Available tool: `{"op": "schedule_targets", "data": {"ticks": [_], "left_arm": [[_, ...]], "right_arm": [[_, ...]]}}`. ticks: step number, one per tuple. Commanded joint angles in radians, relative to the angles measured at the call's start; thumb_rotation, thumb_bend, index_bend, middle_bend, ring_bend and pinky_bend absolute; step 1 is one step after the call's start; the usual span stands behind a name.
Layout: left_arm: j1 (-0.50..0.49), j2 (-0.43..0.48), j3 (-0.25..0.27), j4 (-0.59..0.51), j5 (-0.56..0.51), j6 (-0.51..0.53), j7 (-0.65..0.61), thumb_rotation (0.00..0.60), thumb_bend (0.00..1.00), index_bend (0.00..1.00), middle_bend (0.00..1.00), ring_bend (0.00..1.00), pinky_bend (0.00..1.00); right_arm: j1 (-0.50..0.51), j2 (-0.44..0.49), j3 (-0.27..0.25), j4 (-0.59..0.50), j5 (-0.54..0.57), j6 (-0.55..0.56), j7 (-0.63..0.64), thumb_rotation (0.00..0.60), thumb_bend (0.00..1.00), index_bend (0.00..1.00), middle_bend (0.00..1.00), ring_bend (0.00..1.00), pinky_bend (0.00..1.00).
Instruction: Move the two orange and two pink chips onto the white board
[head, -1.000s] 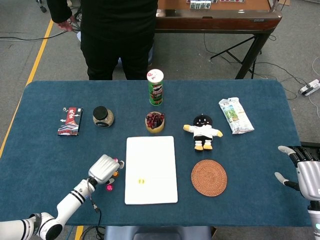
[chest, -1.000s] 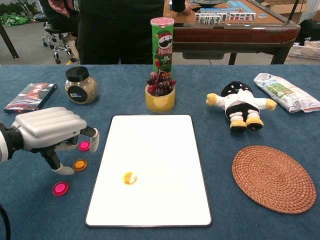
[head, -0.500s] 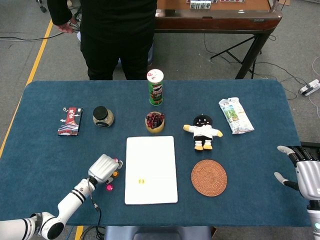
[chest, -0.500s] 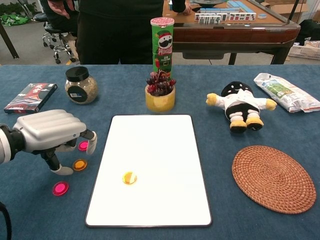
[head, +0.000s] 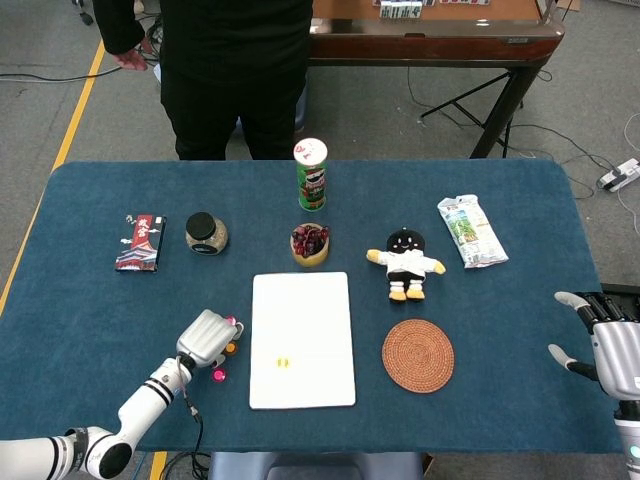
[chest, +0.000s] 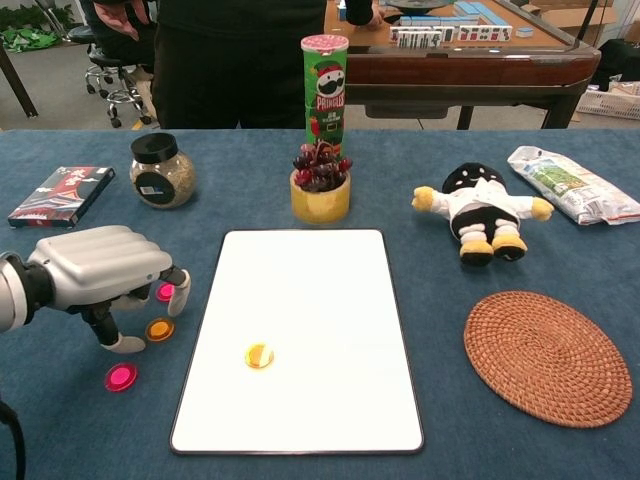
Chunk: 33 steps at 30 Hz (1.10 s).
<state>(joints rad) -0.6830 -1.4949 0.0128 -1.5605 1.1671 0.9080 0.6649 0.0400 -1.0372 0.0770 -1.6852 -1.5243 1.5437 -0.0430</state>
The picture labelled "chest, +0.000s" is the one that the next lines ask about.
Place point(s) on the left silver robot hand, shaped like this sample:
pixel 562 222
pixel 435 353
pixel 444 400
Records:
pixel 100 265

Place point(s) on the pink button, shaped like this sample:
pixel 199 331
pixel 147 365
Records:
pixel 163 292
pixel 120 377

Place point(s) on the orange button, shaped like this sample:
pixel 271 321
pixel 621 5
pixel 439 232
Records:
pixel 160 330
pixel 259 355

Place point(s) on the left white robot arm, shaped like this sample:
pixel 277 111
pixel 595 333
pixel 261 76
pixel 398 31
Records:
pixel 15 295

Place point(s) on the glass jar black lid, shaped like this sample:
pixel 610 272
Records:
pixel 162 180

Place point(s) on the black office stool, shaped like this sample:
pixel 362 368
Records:
pixel 112 95

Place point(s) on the white magnetic board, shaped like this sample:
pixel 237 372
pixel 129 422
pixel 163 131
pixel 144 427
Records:
pixel 300 310

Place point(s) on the yellow round cup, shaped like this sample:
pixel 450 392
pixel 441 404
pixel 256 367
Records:
pixel 320 207

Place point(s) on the person in black clothes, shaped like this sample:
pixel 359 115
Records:
pixel 225 65

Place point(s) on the dark red grape bunch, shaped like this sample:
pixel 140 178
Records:
pixel 320 172

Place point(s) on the person in black trousers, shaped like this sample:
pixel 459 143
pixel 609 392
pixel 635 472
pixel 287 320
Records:
pixel 120 15

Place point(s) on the green Pringles can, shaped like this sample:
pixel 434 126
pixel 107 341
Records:
pixel 325 90

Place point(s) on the blue table cloth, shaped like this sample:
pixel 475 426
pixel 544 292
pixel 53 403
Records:
pixel 450 150

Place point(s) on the black plush doll white shirt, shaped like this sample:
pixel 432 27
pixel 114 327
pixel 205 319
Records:
pixel 482 205

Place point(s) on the white mahjong tile row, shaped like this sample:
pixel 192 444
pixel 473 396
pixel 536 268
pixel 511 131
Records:
pixel 425 37

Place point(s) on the brown mahjong table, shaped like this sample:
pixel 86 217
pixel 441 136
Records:
pixel 475 70

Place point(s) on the brown woven round coaster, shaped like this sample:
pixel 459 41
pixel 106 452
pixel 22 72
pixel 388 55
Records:
pixel 547 360

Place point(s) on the white green snack bag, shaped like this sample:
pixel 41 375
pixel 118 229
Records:
pixel 570 185

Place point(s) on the white plastic basket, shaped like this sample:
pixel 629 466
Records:
pixel 612 102

